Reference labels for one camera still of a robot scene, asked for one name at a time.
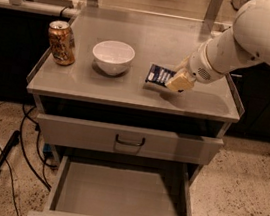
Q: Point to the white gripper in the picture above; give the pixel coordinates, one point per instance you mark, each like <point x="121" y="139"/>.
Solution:
<point x="199" y="69"/>

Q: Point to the dark blue rxbar wrapper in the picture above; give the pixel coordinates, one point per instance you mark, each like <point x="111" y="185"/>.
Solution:
<point x="159" y="75"/>

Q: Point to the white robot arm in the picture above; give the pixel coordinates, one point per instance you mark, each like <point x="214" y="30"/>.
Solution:
<point x="245" y="44"/>

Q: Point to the grey metal drawer cabinet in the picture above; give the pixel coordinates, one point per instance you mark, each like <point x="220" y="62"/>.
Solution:
<point x="83" y="91"/>

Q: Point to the closed grey top drawer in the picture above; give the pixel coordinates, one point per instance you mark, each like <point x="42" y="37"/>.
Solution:
<point x="100" y="136"/>

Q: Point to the open grey middle drawer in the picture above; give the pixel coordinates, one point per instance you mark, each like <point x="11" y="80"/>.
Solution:
<point x="90" y="183"/>

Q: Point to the white ceramic bowl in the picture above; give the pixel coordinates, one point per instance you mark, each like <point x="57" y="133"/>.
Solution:
<point x="113" y="57"/>

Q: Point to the gold soda can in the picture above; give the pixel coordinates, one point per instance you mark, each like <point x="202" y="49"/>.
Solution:
<point x="62" y="44"/>

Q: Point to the right grey upright post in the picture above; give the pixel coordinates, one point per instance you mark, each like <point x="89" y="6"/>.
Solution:
<point x="212" y="10"/>

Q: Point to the black drawer handle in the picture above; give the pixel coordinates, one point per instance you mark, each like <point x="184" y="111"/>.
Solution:
<point x="130" y="143"/>

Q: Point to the white horizontal rail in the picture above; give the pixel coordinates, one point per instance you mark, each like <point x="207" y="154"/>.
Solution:
<point x="125" y="20"/>

